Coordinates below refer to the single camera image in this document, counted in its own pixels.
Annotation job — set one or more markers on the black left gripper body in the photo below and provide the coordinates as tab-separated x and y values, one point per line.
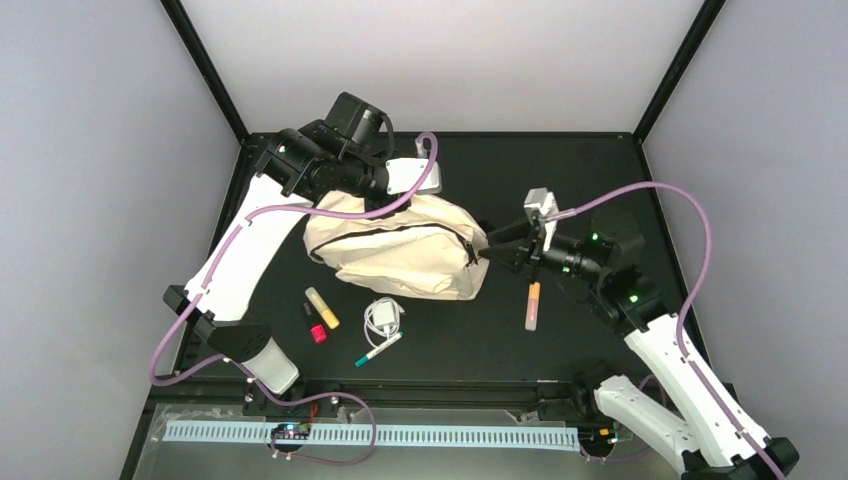
356	174

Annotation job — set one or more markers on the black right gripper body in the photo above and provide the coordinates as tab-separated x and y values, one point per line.
581	266

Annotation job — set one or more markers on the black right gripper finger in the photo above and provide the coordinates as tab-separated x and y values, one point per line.
512	255
515	231

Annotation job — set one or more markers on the cream canvas backpack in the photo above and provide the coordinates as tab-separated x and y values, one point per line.
430	250

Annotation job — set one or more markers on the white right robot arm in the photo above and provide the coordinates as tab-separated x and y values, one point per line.
706	434

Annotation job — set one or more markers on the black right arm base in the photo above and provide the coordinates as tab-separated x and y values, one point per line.
572	402

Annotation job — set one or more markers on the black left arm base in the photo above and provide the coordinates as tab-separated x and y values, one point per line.
298	403

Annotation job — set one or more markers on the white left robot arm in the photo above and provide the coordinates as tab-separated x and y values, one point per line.
217	297

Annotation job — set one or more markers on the orange highlighter pen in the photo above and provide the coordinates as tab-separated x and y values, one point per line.
532	306

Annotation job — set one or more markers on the yellow highlighter pen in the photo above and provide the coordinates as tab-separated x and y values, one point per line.
322	308

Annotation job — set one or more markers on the pink and black highlighter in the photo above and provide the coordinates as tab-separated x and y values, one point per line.
314	322

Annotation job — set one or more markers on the teal capped white marker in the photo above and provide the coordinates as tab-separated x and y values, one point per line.
378	349

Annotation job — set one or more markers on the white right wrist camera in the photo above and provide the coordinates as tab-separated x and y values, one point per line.
540	203

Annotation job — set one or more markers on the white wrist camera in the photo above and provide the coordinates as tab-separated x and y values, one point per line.
540	203
403	173

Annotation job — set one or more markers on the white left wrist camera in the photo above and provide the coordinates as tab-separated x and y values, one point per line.
403	173

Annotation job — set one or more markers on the white charger with cable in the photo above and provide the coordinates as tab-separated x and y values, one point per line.
382	318

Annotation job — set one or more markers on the light blue slotted cable duct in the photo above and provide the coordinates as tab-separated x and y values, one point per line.
320	434

